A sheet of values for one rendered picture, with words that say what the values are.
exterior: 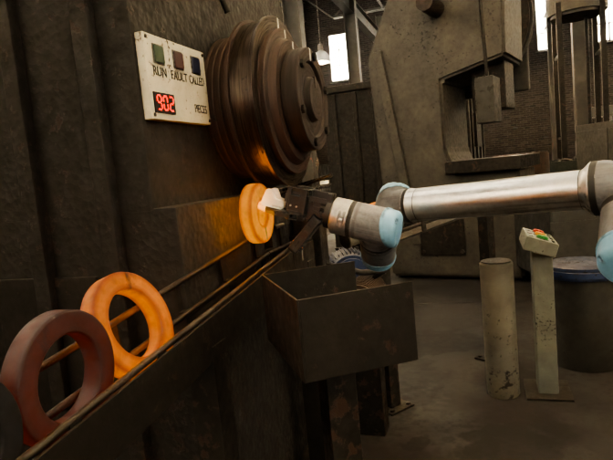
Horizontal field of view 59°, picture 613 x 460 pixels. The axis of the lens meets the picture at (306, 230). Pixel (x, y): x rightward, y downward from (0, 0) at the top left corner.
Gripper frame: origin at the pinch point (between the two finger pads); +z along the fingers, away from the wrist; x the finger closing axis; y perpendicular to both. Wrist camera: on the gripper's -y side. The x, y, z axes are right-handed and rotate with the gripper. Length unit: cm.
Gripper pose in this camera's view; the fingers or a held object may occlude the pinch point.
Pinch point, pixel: (256, 205)
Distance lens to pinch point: 140.4
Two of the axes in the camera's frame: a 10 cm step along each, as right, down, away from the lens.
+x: -3.2, 1.3, -9.4
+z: -9.3, -2.2, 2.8
